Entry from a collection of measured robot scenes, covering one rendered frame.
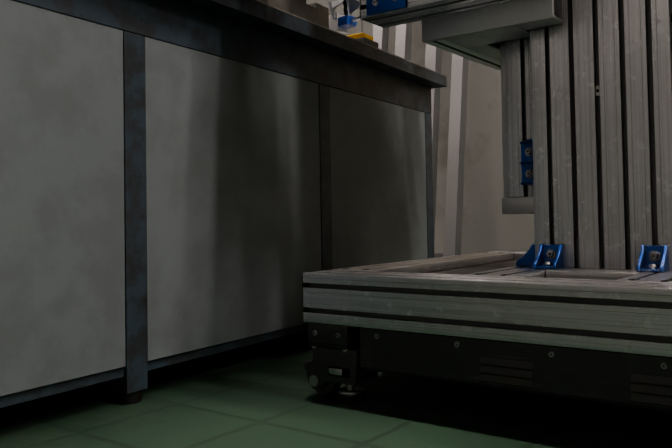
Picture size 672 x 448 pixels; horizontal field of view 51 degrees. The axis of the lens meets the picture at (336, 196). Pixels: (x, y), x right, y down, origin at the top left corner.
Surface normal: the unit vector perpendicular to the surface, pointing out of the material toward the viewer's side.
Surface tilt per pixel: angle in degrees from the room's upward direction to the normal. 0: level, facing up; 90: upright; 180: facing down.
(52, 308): 90
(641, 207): 90
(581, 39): 90
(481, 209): 90
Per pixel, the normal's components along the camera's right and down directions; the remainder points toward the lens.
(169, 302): 0.85, -0.03
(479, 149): -0.60, -0.01
